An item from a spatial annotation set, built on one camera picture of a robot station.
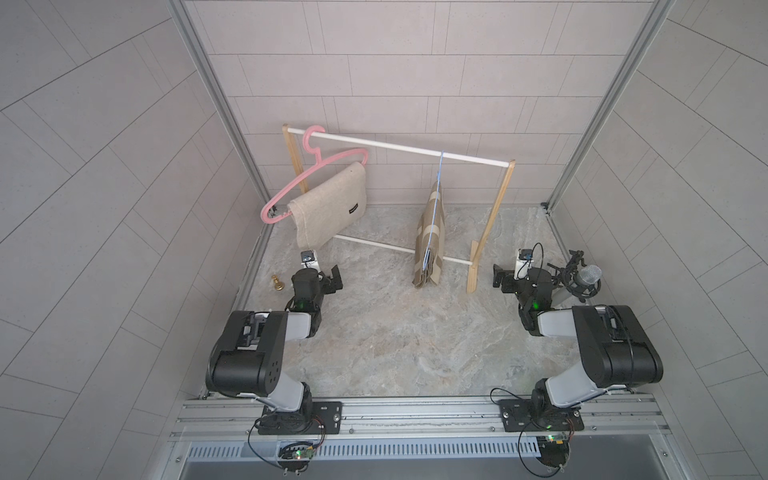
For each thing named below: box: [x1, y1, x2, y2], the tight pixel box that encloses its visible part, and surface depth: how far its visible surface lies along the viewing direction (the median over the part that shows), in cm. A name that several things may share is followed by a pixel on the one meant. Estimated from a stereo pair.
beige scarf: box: [287, 162, 367, 250], surface depth 91 cm
